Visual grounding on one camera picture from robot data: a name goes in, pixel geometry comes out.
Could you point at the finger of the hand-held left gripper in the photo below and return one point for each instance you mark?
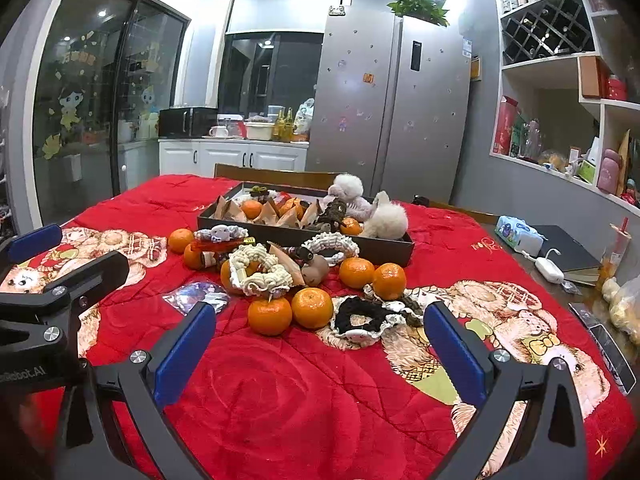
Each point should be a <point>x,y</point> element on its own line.
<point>35,243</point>
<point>95,272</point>

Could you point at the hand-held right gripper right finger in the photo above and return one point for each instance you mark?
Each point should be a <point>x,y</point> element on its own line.
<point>456,355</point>

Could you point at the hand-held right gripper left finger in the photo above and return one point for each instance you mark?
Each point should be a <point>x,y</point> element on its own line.
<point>184,357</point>

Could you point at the pile of tangerines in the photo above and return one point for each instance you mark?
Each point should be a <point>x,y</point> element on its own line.
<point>311,307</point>

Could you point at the dark shallow box tray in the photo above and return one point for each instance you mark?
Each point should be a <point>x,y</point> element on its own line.
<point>300,242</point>

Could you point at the heap of kraft pyramid packets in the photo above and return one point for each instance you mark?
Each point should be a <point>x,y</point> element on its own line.
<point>272,213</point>

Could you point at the orange tangerine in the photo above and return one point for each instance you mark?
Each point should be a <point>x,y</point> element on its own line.
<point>350,226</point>
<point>251,209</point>
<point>292,208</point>

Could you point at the long brown fluffy hair clip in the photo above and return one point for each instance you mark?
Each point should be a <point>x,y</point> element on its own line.
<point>332,216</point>

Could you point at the dark wooden desktop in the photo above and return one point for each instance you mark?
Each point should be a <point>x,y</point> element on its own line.
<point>575,296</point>

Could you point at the iridescent foil packet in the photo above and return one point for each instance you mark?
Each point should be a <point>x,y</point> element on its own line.
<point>197,297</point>

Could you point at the cream knitted scrunchie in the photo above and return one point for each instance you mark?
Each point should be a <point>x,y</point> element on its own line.
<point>260,282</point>

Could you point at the red hair accessory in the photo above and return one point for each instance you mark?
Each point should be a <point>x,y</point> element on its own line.
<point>215,246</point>

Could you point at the black lace-trimmed scrunchie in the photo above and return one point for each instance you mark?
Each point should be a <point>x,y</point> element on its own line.
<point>345,322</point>

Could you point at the red printed blanket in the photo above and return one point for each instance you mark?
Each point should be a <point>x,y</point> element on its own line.
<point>300,400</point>

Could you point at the blue and white scrunchie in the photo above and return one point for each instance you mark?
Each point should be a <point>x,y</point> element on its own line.
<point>220,234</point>

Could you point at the small clear packet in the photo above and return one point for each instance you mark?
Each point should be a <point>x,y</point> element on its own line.
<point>570,287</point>

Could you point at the blue wet wipes pack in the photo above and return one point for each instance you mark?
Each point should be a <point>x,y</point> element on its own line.
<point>517,234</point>

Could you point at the kraft paper snack packet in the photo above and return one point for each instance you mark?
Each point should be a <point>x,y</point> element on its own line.
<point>286,262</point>

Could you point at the black glossy strip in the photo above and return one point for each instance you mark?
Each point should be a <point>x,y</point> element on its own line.
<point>605,345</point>

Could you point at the white fluffy hair claw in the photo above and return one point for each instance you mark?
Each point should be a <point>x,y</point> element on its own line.
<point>390,220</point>

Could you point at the black notebook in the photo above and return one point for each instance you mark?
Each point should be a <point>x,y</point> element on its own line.
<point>570,252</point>

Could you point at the glass door with stickers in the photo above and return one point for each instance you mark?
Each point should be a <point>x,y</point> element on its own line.
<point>100,100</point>

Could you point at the taupe bow hair clip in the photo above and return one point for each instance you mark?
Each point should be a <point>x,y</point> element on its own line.
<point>316,270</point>

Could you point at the white lace scrunchie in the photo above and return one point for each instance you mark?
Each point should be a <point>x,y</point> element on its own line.
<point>332,241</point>

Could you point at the white kitchen cabinet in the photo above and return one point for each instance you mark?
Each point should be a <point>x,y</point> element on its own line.
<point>225,157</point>

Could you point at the black microwave oven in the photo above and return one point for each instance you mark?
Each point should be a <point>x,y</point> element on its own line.
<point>185,123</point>

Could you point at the clear bag of yellow food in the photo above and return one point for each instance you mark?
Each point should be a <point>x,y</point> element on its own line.
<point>625,310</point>

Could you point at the black and green hair clip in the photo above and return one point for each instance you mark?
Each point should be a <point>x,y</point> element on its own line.
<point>260,191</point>

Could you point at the white mug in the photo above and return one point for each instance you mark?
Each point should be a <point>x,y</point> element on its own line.
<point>217,132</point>

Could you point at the drink cup with red straw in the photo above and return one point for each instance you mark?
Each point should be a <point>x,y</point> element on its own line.
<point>614,255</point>

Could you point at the pink fluffy scrunchie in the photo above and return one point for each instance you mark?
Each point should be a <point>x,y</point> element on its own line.
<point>347,190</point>

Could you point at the wooden chair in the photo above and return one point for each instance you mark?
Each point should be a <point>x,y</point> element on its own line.
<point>270,176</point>

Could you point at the beige plastic basin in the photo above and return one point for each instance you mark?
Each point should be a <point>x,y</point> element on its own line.
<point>259,131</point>

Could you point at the bagged yellow bread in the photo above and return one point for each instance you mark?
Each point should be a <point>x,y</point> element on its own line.
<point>552,160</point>

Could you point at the green tissue box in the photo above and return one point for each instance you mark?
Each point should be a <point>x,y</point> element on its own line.
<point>587,172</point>

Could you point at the tall red gift box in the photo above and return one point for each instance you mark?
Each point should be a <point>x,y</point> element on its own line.
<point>504,127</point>

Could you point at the yellow glass bottle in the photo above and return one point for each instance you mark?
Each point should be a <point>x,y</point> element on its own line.
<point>289,126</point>
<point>279,126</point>

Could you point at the pink flask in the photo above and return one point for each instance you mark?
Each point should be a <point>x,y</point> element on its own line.
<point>610,172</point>

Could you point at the clear plastic container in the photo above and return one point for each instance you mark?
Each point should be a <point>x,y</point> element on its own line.
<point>273,113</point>

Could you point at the silver double-door refrigerator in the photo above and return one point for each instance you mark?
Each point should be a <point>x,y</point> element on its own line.
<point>390,110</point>

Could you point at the white printed plastic bag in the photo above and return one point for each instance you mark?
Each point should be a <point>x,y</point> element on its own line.
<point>304,119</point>

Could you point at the dark kitchen window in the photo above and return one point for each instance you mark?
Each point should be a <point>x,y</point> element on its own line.
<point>270,72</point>

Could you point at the brown cardboard box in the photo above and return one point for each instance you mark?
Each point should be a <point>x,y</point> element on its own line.
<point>592,77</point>

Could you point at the red tin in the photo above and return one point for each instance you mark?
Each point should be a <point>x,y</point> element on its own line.
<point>616,88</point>

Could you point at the black lattice wine rack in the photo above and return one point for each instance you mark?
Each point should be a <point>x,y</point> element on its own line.
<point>547,30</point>

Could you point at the green potted plant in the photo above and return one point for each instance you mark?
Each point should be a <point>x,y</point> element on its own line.
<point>417,6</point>

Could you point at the small patterned box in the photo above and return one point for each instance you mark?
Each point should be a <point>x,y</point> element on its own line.
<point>337,10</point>

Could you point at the white wall box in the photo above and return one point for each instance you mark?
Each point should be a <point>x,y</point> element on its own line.
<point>72,166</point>

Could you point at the white wall shelf unit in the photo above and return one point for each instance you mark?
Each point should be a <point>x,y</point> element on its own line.
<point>595,110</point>

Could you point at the yellow wall notice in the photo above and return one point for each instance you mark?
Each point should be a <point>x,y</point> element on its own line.
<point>476,68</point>

